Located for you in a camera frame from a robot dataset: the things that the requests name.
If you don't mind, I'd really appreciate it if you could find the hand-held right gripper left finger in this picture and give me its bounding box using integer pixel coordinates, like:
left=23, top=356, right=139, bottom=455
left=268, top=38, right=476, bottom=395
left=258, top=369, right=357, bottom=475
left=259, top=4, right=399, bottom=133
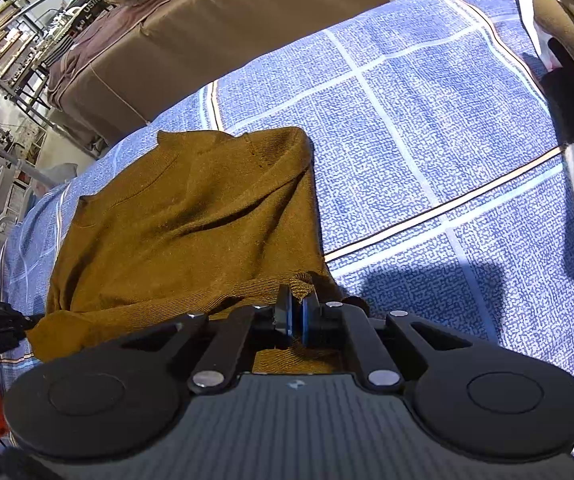
left=112, top=284, right=300, bottom=395

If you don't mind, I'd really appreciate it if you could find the olive brown sweater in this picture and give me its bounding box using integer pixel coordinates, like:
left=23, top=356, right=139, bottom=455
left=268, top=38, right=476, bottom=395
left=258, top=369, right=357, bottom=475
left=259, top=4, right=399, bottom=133
left=26, top=126, right=368, bottom=376

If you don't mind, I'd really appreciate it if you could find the blue plaid bedsheet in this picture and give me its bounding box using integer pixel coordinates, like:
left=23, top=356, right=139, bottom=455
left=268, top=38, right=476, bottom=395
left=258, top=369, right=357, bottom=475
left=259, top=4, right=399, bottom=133
left=0, top=0, right=574, bottom=471

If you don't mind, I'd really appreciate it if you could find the metal display rack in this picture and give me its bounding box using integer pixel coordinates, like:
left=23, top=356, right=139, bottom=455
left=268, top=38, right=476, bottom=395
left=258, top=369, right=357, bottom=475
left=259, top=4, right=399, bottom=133
left=0, top=0, right=118, bottom=126

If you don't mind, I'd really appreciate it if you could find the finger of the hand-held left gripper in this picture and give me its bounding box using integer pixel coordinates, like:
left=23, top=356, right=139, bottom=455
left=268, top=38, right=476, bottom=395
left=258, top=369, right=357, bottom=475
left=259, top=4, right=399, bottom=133
left=0, top=294, right=38, bottom=357

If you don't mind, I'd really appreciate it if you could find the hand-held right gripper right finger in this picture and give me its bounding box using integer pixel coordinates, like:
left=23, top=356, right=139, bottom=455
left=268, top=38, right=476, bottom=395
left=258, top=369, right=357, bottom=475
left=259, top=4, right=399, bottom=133
left=301, top=295, right=478, bottom=393

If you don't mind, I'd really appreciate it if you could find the brown covered bed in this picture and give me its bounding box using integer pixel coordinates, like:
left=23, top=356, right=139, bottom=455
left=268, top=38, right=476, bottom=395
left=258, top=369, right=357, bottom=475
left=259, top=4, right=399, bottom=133
left=47, top=0, right=392, bottom=153

